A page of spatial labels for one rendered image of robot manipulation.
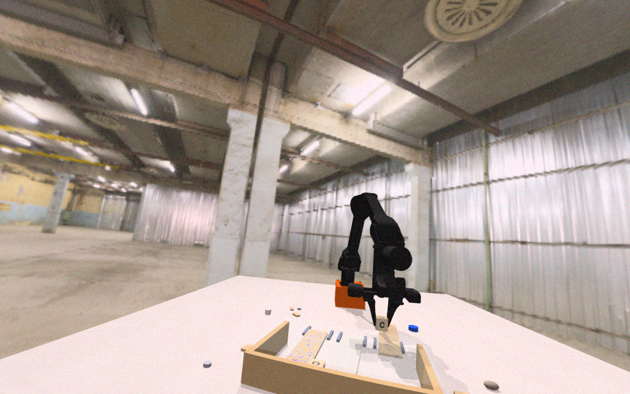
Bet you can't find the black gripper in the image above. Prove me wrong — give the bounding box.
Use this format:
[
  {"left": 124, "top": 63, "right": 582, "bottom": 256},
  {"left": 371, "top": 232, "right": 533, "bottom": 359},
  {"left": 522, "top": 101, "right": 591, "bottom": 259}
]
[{"left": 347, "top": 265, "right": 421, "bottom": 328}]

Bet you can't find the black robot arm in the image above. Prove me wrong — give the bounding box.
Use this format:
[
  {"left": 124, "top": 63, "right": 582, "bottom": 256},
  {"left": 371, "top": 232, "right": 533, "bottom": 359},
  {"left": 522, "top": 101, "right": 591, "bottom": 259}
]
[{"left": 338, "top": 192, "right": 412, "bottom": 299}]

